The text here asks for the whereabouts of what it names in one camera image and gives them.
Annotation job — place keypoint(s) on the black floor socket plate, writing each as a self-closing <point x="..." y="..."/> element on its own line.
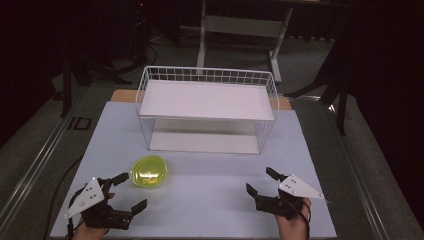
<point x="80" y="123"/>

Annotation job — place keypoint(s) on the pale blue table mat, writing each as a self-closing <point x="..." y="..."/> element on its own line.
<point x="206" y="203"/>

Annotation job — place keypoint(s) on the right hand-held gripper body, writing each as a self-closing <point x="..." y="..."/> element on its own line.
<point x="296" y="188"/>

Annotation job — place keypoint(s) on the aluminium floor rail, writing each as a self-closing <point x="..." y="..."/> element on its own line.
<point x="360" y="186"/>
<point x="33" y="168"/>

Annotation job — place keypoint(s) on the white metal desk frame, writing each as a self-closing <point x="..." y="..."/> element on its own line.
<point x="243" y="26"/>

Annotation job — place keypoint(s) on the person's left hand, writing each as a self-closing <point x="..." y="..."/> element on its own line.
<point x="88" y="233"/>

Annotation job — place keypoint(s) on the person's right hand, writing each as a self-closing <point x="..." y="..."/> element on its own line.
<point x="293" y="230"/>

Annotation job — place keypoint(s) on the black metal stand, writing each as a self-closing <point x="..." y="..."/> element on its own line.
<point x="341" y="111"/>

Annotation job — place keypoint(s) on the yellow-green translucent bowl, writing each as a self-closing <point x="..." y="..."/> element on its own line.
<point x="150" y="170"/>

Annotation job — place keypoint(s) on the black tripod stand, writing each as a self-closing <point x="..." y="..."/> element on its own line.
<point x="66" y="95"/>

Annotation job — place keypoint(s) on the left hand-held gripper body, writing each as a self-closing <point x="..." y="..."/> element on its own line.
<point x="86" y="197"/>

